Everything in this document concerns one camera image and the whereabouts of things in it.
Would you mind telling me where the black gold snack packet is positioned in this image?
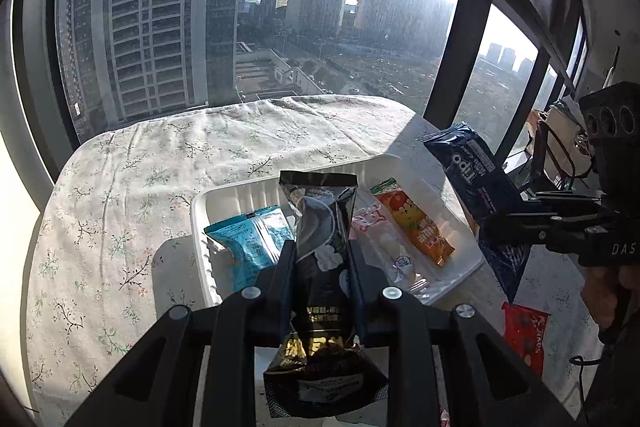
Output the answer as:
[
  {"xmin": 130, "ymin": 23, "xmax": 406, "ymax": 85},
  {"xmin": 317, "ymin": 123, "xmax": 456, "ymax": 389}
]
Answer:
[{"xmin": 262, "ymin": 170, "xmax": 387, "ymax": 418}]

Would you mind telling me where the dark blue Tipo snack packet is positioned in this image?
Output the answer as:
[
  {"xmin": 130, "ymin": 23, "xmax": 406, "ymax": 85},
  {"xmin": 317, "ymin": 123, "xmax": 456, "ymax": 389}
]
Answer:
[{"xmin": 424, "ymin": 122, "xmax": 530, "ymax": 303}]

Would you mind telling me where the red snack bag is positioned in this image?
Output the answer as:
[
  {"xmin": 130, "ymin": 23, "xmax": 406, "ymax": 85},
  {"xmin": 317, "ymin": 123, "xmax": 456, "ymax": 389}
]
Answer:
[{"xmin": 501, "ymin": 301, "xmax": 549, "ymax": 377}]

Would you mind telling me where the person's right hand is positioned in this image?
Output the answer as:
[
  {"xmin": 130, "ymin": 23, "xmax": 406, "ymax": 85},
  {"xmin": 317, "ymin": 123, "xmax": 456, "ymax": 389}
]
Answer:
[{"xmin": 582, "ymin": 267, "xmax": 637, "ymax": 329}]

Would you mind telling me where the blue snack bag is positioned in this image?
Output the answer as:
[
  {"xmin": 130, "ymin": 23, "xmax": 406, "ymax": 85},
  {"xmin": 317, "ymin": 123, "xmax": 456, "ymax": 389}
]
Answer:
[{"xmin": 204, "ymin": 205, "xmax": 295, "ymax": 291}]

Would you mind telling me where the clear pink snack packet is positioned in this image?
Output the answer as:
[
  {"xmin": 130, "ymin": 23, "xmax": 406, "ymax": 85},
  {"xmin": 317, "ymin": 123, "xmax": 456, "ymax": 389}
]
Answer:
[{"xmin": 352, "ymin": 198, "xmax": 430, "ymax": 297}]

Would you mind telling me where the cluttered black rack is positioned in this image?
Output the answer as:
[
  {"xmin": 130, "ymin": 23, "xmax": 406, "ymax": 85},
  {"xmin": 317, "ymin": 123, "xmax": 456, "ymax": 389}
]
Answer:
[{"xmin": 525, "ymin": 96, "xmax": 592, "ymax": 188}]

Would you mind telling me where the orange snack stick packet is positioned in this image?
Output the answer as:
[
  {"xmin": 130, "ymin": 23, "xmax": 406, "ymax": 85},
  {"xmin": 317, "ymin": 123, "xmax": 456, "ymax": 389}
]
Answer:
[{"xmin": 370, "ymin": 178, "xmax": 454, "ymax": 267}]

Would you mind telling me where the floral tablecloth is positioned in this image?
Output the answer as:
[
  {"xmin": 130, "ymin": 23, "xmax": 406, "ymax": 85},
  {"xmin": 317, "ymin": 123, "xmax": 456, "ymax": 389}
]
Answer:
[{"xmin": 24, "ymin": 94, "xmax": 606, "ymax": 427}]

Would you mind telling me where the black window frame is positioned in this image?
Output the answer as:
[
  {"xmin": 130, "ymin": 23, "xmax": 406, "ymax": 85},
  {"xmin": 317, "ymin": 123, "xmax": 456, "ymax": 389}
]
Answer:
[{"xmin": 1, "ymin": 0, "xmax": 585, "ymax": 205}]

